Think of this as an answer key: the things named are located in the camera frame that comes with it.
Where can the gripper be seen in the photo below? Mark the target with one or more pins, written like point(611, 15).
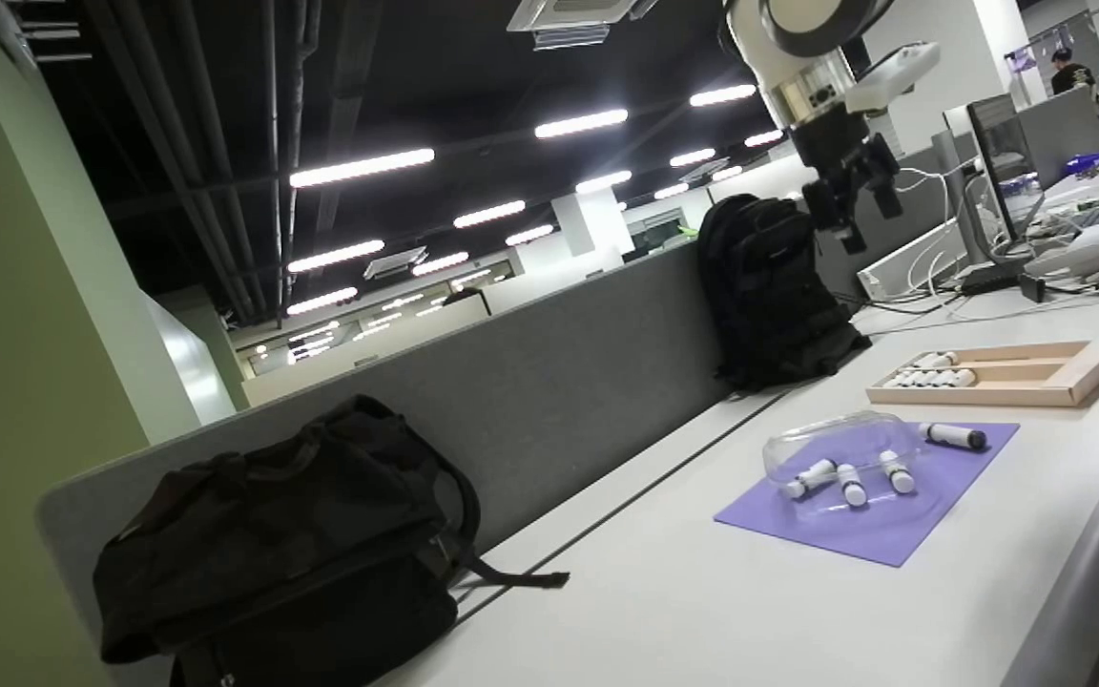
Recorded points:
point(831, 141)

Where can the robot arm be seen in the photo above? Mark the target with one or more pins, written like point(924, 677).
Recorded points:
point(783, 57)

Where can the small bottle with white cap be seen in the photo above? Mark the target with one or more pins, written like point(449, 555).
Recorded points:
point(852, 485)
point(897, 471)
point(809, 478)
point(933, 360)
point(952, 436)

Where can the long white box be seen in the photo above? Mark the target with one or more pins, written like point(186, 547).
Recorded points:
point(912, 262)

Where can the tall black backpack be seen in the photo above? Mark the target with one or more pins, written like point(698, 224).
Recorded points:
point(769, 286)

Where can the monitor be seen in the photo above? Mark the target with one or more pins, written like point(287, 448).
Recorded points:
point(1000, 157)

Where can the black plug adapter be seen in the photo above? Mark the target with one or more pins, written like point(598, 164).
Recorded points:
point(1033, 288)

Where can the row of small bottles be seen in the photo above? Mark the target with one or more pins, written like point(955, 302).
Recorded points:
point(931, 378)

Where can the grey partition panel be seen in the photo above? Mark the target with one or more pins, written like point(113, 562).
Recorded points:
point(1069, 134)

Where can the white desktop device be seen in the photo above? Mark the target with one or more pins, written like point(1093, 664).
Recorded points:
point(1084, 250)

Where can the person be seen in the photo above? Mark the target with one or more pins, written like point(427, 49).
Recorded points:
point(1071, 72)

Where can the clear plastic bowl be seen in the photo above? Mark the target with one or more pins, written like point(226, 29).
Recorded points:
point(826, 439)

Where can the wooden tray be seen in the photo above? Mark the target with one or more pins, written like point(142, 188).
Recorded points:
point(1036, 386)

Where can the ceiling air vent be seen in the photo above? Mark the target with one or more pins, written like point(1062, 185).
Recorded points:
point(569, 14)

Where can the purple mat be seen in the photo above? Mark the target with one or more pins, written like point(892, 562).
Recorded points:
point(893, 534)

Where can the grey desk partition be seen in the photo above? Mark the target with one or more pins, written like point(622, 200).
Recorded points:
point(549, 353)

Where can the large black backpack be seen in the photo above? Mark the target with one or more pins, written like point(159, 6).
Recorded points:
point(292, 563)

